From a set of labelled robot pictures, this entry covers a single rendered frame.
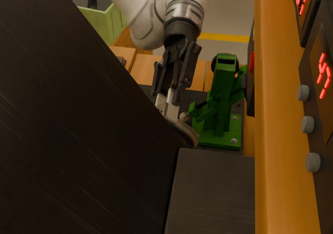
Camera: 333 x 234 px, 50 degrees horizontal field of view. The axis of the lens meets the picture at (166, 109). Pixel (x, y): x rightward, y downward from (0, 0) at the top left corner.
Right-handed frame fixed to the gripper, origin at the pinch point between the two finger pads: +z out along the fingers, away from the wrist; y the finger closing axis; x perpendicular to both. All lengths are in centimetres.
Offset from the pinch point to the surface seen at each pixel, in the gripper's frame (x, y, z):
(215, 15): 128, -127, -197
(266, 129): -17.8, 36.9, 21.4
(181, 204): -0.9, 9.7, 20.3
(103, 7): 7, -74, -80
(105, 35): 10, -67, -61
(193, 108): 21.8, -16.7, -15.6
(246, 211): 6.3, 16.5, 19.8
